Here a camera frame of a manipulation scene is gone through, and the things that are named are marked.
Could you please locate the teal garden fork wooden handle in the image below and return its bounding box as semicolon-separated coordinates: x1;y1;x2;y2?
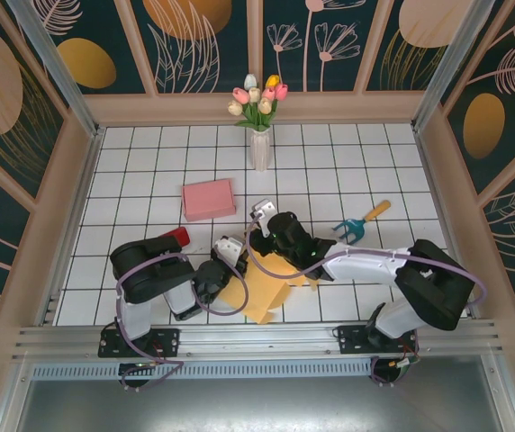
331;199;393;248

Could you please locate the aluminium frame post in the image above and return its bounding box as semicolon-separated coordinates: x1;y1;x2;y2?
411;0;496;134
5;0;105;139

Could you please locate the grey slotted cable duct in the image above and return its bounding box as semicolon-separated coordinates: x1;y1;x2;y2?
30;357;402;382

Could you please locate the pink paper box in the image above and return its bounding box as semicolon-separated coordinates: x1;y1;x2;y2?
181;177;237;223

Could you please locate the aluminium mounting rail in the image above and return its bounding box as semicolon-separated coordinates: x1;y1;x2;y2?
12;319;504;361

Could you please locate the coloured wire bundle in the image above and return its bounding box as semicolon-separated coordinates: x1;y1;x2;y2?
387;346;421;374

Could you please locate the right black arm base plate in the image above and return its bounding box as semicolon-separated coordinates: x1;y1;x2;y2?
331;324;420;356

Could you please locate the yellow paper box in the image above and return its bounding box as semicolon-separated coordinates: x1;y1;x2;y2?
218;253;307;326

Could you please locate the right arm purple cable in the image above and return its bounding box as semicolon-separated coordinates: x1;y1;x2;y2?
244;211;487;388

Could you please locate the grey metal sheet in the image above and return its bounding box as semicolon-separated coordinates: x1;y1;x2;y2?
0;355;515;432

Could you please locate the white ribbed vase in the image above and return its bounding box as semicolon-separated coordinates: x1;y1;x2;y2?
249;128;271;173

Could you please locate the aluminium table side rail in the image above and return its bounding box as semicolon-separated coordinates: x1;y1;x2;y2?
36;125;105;326
412;125;483;321

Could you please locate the artificial tulip bouquet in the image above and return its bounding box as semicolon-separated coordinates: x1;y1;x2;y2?
226;72;290;132

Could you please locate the red trowel wooden handle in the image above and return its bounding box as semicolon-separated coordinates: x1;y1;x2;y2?
158;227;192;249

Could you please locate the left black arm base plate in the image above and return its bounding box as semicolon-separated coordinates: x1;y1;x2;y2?
98;327;182;359

